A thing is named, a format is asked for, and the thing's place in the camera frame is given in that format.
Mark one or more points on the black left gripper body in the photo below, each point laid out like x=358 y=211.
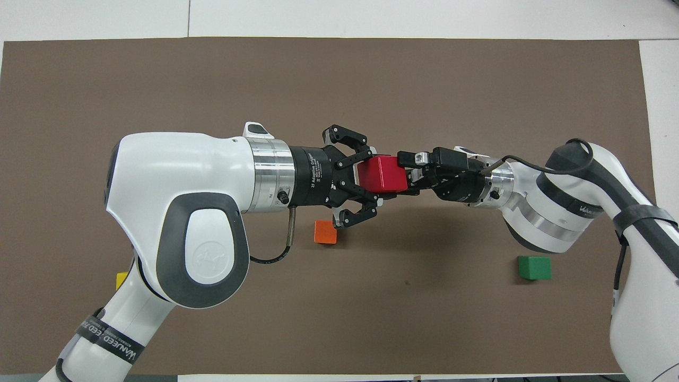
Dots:
x=313 y=178

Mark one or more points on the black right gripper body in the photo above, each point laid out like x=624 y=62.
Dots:
x=461 y=185

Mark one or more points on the red wooden block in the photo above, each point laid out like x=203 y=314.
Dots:
x=383 y=174

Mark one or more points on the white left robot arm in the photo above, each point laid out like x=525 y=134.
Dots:
x=170 y=201

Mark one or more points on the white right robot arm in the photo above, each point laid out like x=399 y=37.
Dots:
x=652 y=297

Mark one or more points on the orange wooden block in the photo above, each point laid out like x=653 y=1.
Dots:
x=323 y=233

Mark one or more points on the green wooden block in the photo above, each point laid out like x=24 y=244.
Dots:
x=534 y=268

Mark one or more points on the yellow wooden block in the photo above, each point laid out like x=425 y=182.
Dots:
x=121 y=280

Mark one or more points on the brown table mat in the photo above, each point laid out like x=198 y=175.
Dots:
x=339 y=79

